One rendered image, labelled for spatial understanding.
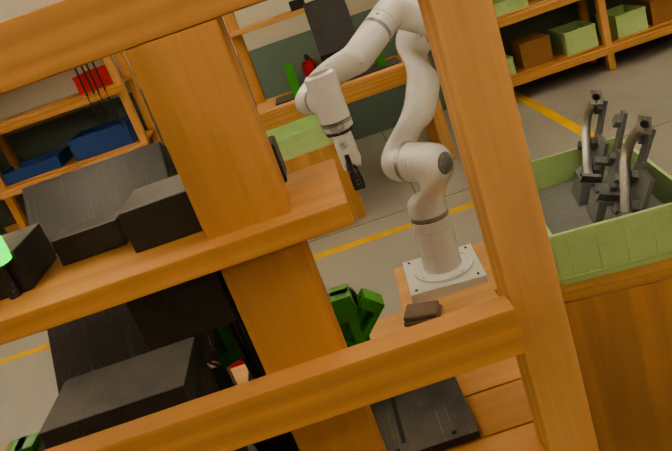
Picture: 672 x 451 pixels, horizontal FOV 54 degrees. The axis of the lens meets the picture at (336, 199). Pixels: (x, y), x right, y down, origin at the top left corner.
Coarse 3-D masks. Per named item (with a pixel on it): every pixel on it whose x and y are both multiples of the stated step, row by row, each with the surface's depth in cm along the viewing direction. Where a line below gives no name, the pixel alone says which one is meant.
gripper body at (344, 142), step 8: (352, 128) 174; (328, 136) 174; (336, 136) 172; (344, 136) 171; (352, 136) 175; (336, 144) 172; (344, 144) 173; (352, 144) 172; (344, 152) 172; (352, 152) 172; (344, 160) 173; (352, 160) 173; (360, 160) 176; (344, 168) 174
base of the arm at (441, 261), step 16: (416, 224) 199; (432, 224) 196; (448, 224) 199; (416, 240) 203; (432, 240) 198; (448, 240) 199; (432, 256) 201; (448, 256) 200; (464, 256) 208; (416, 272) 208; (432, 272) 203; (448, 272) 202; (464, 272) 200
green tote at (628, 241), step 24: (552, 168) 243; (576, 168) 243; (648, 168) 213; (624, 216) 185; (648, 216) 185; (552, 240) 188; (576, 240) 188; (600, 240) 188; (624, 240) 188; (648, 240) 188; (576, 264) 191; (600, 264) 191; (624, 264) 190
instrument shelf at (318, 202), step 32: (320, 192) 107; (256, 224) 103; (288, 224) 99; (320, 224) 100; (352, 224) 100; (96, 256) 114; (128, 256) 109; (160, 256) 104; (192, 256) 100; (224, 256) 100; (256, 256) 101; (64, 288) 104; (96, 288) 100; (128, 288) 101; (160, 288) 101; (0, 320) 101; (32, 320) 101; (64, 320) 101
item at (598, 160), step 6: (600, 156) 212; (606, 156) 212; (612, 156) 209; (594, 162) 213; (600, 162) 211; (606, 162) 211; (612, 162) 210; (612, 180) 205; (600, 186) 208; (606, 186) 208; (612, 186) 204
